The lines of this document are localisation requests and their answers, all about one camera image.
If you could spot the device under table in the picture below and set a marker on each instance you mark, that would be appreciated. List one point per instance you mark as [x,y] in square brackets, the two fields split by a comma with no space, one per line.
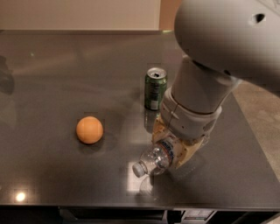
[202,215]

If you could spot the green soda can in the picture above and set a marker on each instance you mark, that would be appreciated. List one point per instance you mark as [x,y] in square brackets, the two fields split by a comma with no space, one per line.
[154,87]

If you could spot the clear plastic water bottle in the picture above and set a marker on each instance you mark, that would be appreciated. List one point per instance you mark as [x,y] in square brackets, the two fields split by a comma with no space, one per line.
[156,159]

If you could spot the orange ball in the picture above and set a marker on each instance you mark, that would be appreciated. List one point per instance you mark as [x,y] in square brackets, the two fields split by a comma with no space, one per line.
[89,130]

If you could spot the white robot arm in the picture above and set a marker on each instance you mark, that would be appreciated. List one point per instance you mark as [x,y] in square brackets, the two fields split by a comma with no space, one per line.
[224,42]

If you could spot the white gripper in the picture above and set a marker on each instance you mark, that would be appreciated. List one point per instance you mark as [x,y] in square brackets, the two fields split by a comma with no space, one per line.
[186,121]

